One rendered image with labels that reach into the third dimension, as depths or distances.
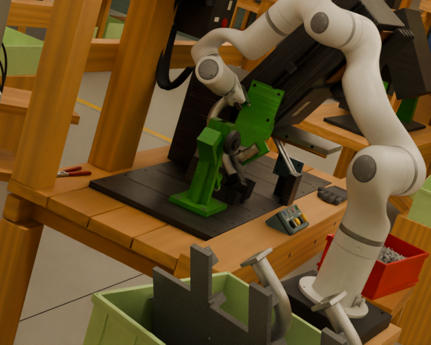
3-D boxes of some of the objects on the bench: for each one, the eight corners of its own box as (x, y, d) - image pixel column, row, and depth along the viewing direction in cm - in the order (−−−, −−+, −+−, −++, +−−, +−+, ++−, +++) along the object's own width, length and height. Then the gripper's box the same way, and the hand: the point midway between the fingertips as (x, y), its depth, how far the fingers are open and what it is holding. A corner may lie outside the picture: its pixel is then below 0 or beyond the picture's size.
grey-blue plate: (292, 200, 295) (305, 162, 291) (290, 200, 293) (303, 163, 289) (267, 189, 298) (280, 152, 295) (265, 190, 297) (278, 152, 293)
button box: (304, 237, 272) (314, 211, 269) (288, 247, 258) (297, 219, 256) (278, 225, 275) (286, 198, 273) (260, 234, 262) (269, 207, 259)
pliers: (79, 168, 265) (79, 165, 265) (91, 175, 263) (92, 171, 262) (44, 173, 251) (45, 170, 251) (57, 180, 249) (58, 176, 249)
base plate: (330, 187, 336) (332, 182, 335) (211, 244, 237) (213, 237, 236) (237, 148, 351) (239, 144, 350) (87, 186, 252) (89, 180, 251)
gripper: (203, 63, 261) (221, 78, 279) (220, 111, 257) (237, 124, 275) (226, 53, 259) (241, 69, 277) (243, 102, 256) (258, 115, 273)
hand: (237, 95), depth 274 cm, fingers closed on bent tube, 3 cm apart
